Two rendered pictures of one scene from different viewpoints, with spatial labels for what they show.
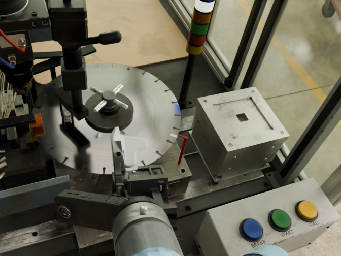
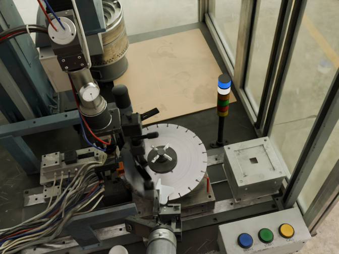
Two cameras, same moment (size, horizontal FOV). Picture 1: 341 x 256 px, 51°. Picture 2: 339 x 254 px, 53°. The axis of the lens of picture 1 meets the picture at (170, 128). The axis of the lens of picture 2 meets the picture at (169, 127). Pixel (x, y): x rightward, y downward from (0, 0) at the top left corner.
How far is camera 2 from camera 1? 0.48 m
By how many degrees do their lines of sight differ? 15
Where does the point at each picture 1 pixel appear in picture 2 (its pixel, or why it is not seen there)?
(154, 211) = (166, 234)
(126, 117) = (172, 164)
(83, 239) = not seen: hidden behind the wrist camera
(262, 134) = (266, 174)
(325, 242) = not seen: outside the picture
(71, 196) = (131, 219)
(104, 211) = (146, 229)
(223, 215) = (228, 230)
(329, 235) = not seen: outside the picture
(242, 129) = (251, 170)
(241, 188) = (255, 208)
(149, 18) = (204, 71)
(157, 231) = (163, 246)
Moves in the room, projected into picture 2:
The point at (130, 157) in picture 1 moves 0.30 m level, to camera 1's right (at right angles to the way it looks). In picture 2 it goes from (163, 199) to (266, 228)
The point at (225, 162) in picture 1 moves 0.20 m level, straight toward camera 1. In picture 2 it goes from (239, 191) to (212, 236)
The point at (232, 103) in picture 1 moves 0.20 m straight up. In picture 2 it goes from (248, 149) to (255, 117)
